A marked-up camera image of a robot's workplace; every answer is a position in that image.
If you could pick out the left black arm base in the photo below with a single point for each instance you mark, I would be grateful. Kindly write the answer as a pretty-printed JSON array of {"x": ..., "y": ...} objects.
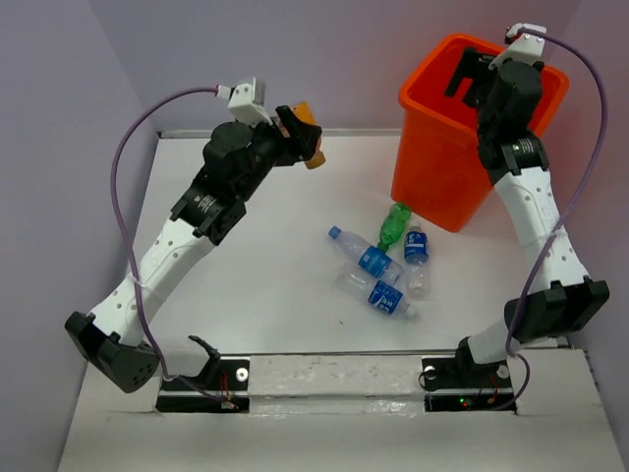
[{"x": 226, "y": 393}]

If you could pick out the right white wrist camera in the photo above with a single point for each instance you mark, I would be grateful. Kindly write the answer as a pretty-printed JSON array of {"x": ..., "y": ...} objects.
[{"x": 524, "y": 44}]

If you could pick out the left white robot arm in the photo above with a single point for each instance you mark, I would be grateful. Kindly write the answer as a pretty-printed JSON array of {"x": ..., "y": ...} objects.
[{"x": 236, "y": 159}]

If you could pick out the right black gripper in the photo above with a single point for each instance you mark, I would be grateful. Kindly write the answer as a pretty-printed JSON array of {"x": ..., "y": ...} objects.
[{"x": 479, "y": 64}]

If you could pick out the orange plastic bin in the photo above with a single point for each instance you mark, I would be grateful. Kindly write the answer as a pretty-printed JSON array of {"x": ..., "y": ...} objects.
[{"x": 438, "y": 173}]

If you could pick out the blue label water bottle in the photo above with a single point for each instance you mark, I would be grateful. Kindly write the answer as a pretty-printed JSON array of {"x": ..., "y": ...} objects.
[
  {"x": 368, "y": 257},
  {"x": 416, "y": 258},
  {"x": 375, "y": 293}
]

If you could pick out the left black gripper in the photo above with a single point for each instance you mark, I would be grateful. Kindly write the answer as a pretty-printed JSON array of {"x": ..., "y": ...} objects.
[{"x": 302, "y": 142}]

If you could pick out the white foam block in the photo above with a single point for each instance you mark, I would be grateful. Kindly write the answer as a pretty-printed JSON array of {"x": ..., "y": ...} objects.
[{"x": 334, "y": 375}]

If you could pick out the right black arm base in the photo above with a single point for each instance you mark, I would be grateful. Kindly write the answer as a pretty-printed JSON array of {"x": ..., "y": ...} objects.
[{"x": 449, "y": 391}]

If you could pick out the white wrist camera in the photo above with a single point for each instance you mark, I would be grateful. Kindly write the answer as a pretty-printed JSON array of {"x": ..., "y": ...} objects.
[
  {"x": 524, "y": 44},
  {"x": 246, "y": 102}
]

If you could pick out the green plastic bottle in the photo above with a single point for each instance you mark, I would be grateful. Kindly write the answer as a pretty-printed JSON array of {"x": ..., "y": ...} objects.
[{"x": 393, "y": 226}]

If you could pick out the orange juice bottle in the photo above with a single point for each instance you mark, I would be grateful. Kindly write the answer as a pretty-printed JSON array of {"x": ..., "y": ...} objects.
[{"x": 308, "y": 135}]

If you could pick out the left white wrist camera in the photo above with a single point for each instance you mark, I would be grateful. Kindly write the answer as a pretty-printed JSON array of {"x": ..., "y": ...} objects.
[{"x": 246, "y": 102}]

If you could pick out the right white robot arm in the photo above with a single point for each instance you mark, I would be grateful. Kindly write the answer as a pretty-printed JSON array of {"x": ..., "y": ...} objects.
[{"x": 559, "y": 296}]

